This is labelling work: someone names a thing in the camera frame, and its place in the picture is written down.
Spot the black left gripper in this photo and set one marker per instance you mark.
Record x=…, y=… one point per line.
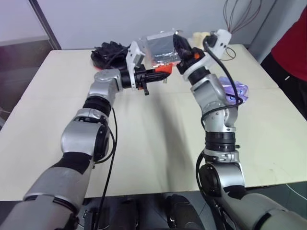
x=140, y=79

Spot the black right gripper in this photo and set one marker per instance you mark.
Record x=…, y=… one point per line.
x=192, y=60

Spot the red plastic block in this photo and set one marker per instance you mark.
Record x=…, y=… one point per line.
x=165, y=69

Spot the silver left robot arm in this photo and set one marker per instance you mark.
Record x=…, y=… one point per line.
x=103, y=79

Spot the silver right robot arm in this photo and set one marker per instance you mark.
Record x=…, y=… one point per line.
x=211, y=88

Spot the cream plastic cup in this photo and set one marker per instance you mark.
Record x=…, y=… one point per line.
x=197, y=36
x=206, y=34

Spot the clear bag of dark cloths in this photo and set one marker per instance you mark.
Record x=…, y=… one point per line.
x=158, y=45

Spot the black padded glove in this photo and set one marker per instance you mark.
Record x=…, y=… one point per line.
x=108, y=51

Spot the purple tissue pack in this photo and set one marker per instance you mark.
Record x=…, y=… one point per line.
x=241, y=91

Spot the red fabric object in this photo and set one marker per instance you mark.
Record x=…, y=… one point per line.
x=292, y=48

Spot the black rounded shape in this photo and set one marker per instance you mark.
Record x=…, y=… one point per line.
x=182, y=213

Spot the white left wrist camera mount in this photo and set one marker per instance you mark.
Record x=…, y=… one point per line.
x=134, y=50

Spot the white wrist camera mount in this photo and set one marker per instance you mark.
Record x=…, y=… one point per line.
x=134, y=50
x=221, y=39

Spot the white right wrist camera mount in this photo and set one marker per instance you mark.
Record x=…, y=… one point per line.
x=221, y=39

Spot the dark metal door frame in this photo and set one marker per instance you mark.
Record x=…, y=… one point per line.
x=45, y=26

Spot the black table leg bracket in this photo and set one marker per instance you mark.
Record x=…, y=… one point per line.
x=87, y=220

